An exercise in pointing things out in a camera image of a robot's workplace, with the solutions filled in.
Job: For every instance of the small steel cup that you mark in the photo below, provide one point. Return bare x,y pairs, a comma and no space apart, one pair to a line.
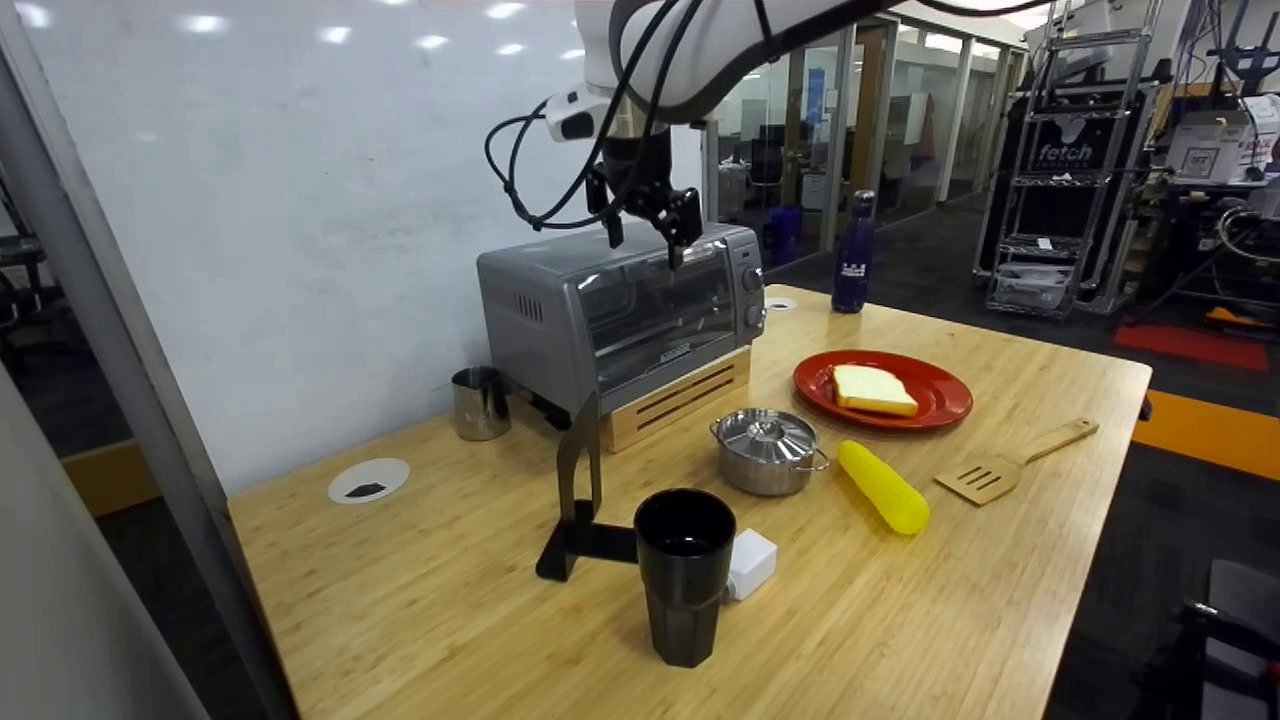
483,406

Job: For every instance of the red plate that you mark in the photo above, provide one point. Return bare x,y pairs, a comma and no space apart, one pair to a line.
942,392

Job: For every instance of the wooden slotted spatula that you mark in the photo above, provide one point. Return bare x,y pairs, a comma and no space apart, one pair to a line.
984,479

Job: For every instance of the small white block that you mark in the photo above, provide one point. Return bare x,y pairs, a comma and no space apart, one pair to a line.
754,560

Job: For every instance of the white bread slice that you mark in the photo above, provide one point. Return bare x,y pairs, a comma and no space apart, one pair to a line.
873,389

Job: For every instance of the wooden slatted crate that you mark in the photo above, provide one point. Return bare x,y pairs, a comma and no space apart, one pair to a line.
683,401

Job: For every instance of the black plastic tumbler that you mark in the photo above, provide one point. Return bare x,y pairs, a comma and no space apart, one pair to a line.
687,586

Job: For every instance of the yellow toy corn cob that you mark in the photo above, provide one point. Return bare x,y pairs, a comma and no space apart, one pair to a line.
882,488

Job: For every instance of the framed whiteboard panel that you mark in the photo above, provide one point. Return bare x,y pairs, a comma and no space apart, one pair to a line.
264,203

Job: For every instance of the black chair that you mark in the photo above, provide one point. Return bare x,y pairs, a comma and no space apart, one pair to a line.
1243,641

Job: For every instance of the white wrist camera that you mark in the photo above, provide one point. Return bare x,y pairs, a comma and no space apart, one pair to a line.
572,120

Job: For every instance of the dark blue water bottle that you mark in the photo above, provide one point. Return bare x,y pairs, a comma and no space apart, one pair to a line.
852,263

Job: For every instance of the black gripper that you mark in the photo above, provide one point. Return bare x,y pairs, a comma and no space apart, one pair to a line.
642,167

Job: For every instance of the silver toaster oven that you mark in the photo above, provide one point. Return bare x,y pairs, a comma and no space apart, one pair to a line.
533,315

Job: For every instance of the black metal bookend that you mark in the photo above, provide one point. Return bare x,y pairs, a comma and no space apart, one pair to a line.
578,464

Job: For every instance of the small steel pot with lid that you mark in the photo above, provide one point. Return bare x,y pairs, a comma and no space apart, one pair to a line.
766,444

